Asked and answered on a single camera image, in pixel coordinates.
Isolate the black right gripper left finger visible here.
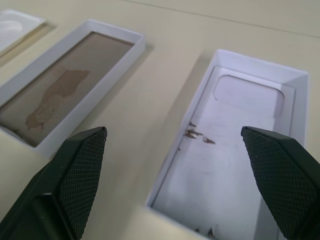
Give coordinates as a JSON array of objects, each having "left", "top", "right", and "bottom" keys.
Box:
[{"left": 0, "top": 126, "right": 108, "bottom": 240}]

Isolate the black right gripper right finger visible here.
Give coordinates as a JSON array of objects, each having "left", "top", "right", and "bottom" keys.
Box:
[{"left": 240, "top": 125, "right": 320, "bottom": 240}]

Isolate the white phone box base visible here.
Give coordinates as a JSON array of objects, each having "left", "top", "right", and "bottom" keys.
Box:
[{"left": 144, "top": 48, "right": 309, "bottom": 240}]

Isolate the white box lid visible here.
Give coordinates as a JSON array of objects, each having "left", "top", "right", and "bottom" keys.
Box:
[{"left": 0, "top": 18, "right": 147, "bottom": 158}]

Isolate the white moulded paper tray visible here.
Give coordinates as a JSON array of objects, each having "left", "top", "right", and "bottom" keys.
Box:
[{"left": 0, "top": 8, "right": 47, "bottom": 57}]

